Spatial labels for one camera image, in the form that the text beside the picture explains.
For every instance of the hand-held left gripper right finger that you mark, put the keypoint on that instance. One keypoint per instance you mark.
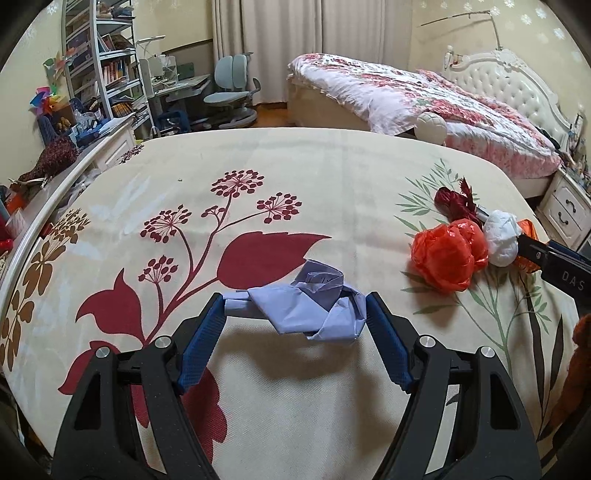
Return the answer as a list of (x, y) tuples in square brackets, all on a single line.
[(388, 344)]

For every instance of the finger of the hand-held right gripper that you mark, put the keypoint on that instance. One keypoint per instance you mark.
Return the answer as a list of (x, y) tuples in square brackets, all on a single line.
[(533, 247)]

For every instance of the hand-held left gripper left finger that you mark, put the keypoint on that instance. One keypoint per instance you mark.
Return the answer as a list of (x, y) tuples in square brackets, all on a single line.
[(201, 344)]

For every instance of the orange plastic wrapper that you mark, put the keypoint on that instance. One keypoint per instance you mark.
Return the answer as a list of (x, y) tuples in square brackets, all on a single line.
[(526, 227)]

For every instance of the white plastic bag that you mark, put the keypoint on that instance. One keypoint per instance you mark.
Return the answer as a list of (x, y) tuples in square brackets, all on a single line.
[(501, 235)]

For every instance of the person's right forearm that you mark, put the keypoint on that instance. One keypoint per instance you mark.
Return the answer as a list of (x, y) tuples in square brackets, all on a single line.
[(579, 364)]

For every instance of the white nightstand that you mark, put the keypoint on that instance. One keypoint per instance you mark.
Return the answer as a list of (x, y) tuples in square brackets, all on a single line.
[(568, 207)]

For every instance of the dark red plastic bag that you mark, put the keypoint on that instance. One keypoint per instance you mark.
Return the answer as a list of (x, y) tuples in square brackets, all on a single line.
[(450, 198)]

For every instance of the nightstand clutter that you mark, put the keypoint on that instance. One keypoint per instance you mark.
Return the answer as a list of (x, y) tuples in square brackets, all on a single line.
[(577, 147)]

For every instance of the white tufted headboard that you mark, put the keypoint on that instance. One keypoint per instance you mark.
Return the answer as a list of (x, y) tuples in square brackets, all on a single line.
[(517, 87)]

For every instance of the floral tablecloth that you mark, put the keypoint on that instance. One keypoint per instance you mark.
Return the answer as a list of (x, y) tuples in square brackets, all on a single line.
[(323, 194)]

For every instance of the blue stool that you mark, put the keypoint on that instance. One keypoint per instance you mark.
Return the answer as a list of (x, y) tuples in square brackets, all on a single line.
[(175, 122)]

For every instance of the bed with floral quilt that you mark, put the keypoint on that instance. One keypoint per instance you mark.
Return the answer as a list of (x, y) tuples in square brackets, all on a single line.
[(369, 87)]

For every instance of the metal canopy pole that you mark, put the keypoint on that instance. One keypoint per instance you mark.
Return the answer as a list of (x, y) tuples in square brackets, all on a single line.
[(461, 16)]

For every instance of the grey study desk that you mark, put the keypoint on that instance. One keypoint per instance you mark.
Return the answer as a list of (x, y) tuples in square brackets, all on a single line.
[(184, 85)]

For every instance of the grey-blue desk chair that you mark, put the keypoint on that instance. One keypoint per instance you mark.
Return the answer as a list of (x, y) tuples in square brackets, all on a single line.
[(231, 74)]

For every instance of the beige curtain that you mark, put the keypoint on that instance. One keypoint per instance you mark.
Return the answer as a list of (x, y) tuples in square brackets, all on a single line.
[(263, 37), (351, 27)]

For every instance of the white bookshelf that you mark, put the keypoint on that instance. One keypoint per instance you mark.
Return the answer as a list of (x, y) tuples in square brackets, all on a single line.
[(115, 69)]

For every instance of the colourful paper pinwheel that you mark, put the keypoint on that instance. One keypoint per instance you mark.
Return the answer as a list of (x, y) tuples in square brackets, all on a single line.
[(46, 97)]

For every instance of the white desk lamp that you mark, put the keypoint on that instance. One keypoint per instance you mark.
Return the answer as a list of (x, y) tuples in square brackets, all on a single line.
[(150, 41)]

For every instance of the white bed frame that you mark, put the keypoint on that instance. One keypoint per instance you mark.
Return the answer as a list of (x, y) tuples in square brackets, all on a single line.
[(314, 106)]

